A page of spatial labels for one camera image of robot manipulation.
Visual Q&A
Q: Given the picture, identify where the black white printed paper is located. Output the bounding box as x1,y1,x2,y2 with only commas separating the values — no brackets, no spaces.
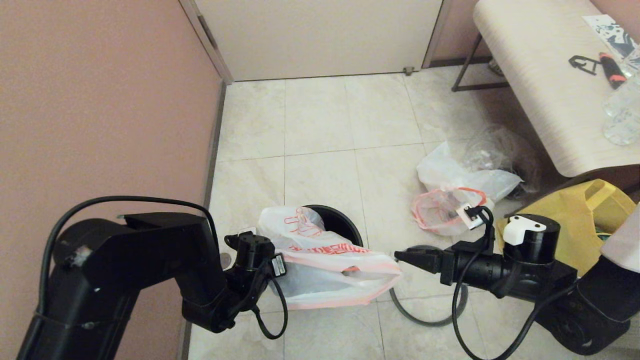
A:
581,14,640,62

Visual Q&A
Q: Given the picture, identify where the white door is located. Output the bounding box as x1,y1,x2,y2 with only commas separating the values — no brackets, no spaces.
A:
192,0,444,81

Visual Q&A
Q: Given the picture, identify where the black orange utility knife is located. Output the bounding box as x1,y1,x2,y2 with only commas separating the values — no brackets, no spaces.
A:
598,51,628,91

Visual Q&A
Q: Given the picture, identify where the beige bench with metal legs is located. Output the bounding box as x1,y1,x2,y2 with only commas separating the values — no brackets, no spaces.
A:
452,0,640,179

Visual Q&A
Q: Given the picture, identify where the black metal hook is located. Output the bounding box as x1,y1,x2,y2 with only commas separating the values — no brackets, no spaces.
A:
568,54,603,77

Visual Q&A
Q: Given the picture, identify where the white red-print trash bag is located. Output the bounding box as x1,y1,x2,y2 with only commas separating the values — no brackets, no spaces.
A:
411,140,524,237
257,205,404,311

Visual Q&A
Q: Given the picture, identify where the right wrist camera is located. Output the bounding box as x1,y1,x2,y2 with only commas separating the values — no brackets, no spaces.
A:
456,202,490,231

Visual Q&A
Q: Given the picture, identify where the black bin rim ring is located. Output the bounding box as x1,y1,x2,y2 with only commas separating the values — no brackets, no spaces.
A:
389,244,470,328

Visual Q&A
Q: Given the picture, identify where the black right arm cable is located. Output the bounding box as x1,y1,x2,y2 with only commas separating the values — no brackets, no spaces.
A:
451,206,577,360

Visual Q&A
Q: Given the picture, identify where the yellow fabric tote bag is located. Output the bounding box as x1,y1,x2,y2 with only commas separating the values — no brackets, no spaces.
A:
497,179,638,277

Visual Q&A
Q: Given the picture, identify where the clear bag with black items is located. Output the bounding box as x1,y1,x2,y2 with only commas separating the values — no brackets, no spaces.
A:
462,124,544,198

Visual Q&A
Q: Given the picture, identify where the grey wall baseboard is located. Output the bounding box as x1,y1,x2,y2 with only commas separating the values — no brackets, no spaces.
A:
175,79,226,360

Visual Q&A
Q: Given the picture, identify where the clear plastic water bottle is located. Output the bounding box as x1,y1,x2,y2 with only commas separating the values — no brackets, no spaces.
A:
601,108,640,147
602,76,640,120

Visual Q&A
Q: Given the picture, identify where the black trash bin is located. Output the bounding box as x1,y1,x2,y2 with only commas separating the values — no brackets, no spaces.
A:
305,204,365,248

